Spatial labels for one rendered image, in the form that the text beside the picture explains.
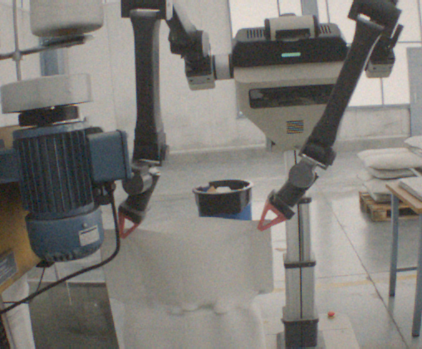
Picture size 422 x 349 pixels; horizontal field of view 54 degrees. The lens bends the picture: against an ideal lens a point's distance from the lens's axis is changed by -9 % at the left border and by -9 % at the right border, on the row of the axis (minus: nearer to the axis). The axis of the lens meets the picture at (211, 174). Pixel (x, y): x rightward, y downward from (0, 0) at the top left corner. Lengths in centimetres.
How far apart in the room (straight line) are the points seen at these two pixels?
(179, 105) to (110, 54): 186
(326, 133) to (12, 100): 70
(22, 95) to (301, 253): 127
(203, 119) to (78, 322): 771
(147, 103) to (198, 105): 814
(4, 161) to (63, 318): 104
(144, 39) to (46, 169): 38
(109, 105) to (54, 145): 885
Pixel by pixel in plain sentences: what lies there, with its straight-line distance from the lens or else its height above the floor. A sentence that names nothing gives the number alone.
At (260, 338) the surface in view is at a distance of 123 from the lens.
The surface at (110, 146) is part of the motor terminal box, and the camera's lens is 81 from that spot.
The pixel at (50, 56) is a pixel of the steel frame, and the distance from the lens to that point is 992.
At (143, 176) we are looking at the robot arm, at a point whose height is 118.
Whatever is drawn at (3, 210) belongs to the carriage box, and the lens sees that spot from 93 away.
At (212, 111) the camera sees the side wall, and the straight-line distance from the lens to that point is 914.
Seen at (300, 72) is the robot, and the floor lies 140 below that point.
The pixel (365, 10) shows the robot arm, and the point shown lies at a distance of 100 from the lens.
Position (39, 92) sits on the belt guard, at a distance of 76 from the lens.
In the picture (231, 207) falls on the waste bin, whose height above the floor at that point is 53.
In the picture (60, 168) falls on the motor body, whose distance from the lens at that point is 79.
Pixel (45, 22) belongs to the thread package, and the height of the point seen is 154.
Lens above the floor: 135
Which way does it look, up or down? 10 degrees down
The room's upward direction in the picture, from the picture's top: 5 degrees counter-clockwise
